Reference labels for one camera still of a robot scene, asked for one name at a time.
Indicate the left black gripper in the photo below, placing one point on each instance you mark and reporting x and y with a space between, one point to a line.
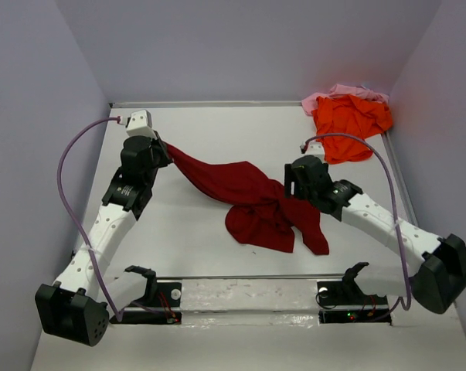
157 144

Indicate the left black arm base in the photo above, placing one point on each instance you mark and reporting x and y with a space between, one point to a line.
144 299

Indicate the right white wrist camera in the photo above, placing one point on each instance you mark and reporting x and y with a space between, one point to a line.
313 148

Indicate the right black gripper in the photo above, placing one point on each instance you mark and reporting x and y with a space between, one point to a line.
291 176

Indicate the aluminium table edge rail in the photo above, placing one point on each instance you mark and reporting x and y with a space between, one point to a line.
206 103

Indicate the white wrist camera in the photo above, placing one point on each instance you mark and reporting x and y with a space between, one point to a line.
313 148
140 124

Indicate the dark red t shirt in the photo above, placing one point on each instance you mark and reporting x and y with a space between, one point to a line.
260 213

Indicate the pink t shirt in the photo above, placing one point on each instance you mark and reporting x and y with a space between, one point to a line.
310 103

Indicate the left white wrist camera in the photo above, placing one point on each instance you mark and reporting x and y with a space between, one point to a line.
140 124

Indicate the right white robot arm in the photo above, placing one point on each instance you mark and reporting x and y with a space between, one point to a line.
434 267

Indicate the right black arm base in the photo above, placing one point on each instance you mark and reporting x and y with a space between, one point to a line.
342 301

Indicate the orange t shirt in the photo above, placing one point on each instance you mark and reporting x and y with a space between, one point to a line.
349 114

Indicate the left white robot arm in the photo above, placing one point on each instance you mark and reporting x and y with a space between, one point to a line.
79 305

